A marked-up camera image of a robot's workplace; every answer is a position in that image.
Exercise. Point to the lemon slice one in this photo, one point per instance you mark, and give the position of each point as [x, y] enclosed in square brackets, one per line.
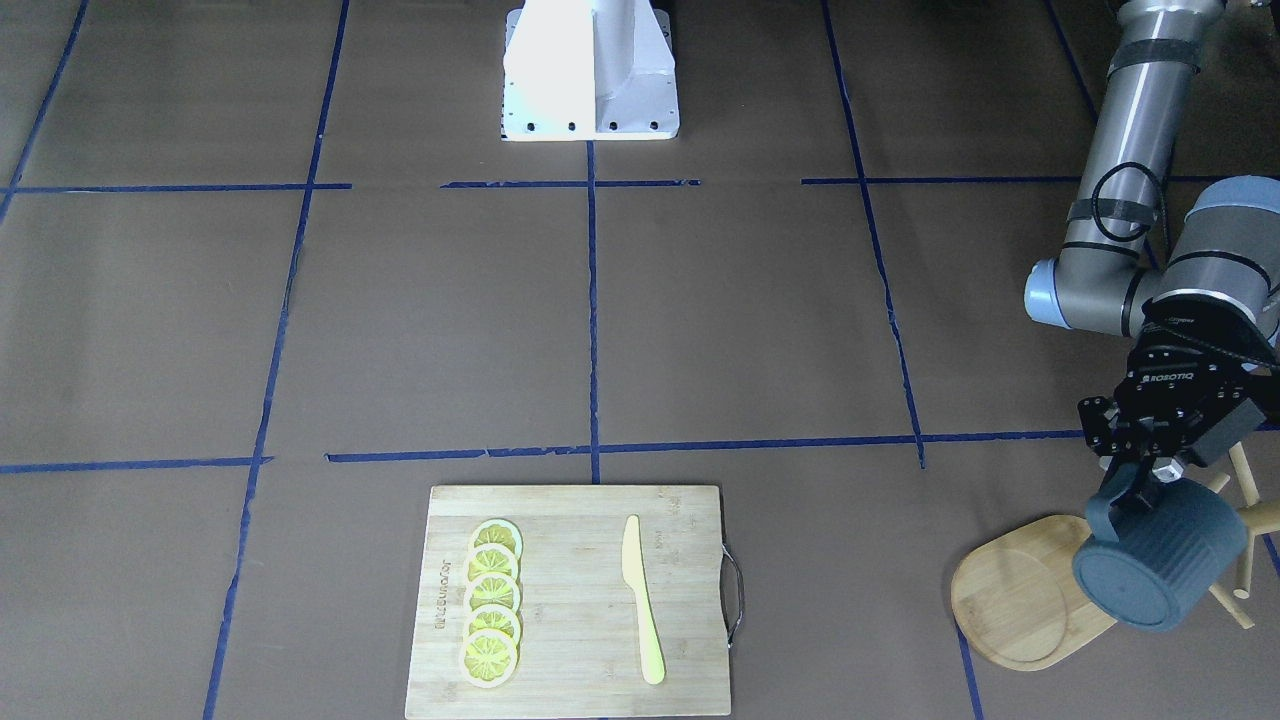
[499, 531]

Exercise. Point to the teal mug with yellow interior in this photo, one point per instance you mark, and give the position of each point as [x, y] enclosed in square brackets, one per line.
[1149, 569]

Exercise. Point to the yellow plastic knife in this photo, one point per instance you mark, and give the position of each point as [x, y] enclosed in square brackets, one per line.
[652, 662]

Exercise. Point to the bamboo cutting board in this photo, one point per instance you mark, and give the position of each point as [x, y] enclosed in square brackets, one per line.
[578, 653]

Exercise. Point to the lemon slice four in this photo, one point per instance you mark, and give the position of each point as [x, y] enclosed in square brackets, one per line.
[497, 617]

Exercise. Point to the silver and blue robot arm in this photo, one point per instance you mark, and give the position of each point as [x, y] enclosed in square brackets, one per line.
[1224, 264]

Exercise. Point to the lemon slice two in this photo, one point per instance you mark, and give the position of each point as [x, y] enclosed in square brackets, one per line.
[492, 558]

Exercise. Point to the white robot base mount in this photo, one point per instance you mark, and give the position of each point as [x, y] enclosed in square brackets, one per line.
[579, 71]

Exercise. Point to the lemon slice three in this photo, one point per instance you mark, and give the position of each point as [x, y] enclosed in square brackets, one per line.
[493, 588]

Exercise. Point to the wooden mug tree rack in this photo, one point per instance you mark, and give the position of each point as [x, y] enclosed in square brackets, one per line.
[1017, 602]

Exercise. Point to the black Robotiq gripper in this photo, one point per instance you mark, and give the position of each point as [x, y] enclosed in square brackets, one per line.
[1172, 393]

